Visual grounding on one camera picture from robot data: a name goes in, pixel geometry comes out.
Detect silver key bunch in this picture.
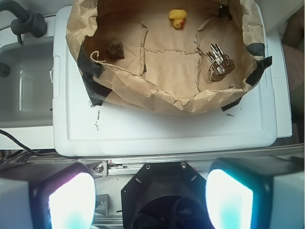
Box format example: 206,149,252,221
206,44,235,82

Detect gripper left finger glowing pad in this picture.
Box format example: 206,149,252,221
0,162,96,229

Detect white plastic board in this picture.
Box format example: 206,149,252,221
53,6,277,156

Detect yellow rubber duck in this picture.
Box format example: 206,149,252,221
169,10,187,29

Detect dark brown rock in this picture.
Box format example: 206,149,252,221
106,40,124,59

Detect black cable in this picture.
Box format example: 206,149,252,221
0,129,60,165

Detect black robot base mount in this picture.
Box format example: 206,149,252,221
121,162,213,229

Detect white sink basin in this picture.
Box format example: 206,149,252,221
0,17,55,149

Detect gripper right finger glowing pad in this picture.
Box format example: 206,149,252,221
205,156,305,229

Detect silver corner bracket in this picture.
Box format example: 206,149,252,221
86,161,109,178

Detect brown paper bag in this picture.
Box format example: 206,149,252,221
66,0,272,115

